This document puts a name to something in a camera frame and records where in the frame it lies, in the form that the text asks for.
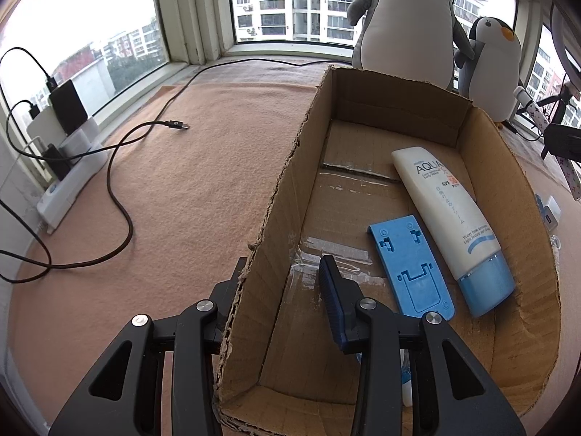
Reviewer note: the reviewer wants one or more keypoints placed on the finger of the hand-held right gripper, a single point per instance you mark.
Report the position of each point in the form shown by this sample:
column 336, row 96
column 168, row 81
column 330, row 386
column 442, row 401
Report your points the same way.
column 565, row 141

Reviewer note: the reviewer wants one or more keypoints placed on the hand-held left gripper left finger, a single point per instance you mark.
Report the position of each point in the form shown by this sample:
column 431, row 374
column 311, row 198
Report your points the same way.
column 222, row 299

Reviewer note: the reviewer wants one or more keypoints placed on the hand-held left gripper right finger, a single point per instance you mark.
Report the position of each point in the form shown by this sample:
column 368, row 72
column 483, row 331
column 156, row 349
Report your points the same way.
column 331, row 299

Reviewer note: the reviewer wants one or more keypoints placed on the small patterned cream tube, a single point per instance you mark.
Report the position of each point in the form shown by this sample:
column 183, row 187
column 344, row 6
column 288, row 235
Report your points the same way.
column 538, row 111

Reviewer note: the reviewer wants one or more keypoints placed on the white charger adapter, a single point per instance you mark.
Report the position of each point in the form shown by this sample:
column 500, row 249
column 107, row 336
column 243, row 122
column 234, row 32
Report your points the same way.
column 549, row 211

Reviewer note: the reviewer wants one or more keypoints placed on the blue phone stand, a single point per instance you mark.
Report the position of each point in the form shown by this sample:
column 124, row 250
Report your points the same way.
column 408, row 263

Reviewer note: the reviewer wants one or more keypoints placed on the brown cardboard box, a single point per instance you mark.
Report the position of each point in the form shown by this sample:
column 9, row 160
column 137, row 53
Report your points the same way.
column 340, row 200

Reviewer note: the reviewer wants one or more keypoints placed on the white sunscreen tube blue cap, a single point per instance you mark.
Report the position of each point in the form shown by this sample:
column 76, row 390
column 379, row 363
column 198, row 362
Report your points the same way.
column 449, row 209

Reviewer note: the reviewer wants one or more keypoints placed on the black tripod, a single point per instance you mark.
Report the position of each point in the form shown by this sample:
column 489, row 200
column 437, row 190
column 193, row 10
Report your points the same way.
column 559, row 108

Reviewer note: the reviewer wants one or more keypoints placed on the peach blanket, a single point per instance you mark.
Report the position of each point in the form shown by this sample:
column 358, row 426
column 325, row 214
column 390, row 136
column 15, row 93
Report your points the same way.
column 181, row 213

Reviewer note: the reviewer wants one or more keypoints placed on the small penguin plush toy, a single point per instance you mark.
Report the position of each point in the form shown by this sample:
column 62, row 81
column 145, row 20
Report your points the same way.
column 488, row 72

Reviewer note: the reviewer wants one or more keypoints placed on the large penguin plush toy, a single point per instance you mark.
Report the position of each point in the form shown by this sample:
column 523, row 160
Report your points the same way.
column 408, row 32

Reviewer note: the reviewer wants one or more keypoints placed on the white power strip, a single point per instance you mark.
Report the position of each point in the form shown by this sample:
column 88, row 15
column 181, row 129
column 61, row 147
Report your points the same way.
column 68, row 186

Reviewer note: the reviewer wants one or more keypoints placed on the black charger plug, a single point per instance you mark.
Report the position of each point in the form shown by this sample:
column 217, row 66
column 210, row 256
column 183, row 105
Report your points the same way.
column 54, row 161

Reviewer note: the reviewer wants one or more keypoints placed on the black power bank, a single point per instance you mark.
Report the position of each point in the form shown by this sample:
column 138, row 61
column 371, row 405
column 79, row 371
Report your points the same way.
column 68, row 106

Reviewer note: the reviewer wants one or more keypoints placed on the white power bank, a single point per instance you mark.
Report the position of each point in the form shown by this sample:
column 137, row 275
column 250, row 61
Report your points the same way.
column 43, row 129

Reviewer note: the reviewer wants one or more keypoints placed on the white window frame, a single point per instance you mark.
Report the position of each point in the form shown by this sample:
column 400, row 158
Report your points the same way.
column 181, row 9

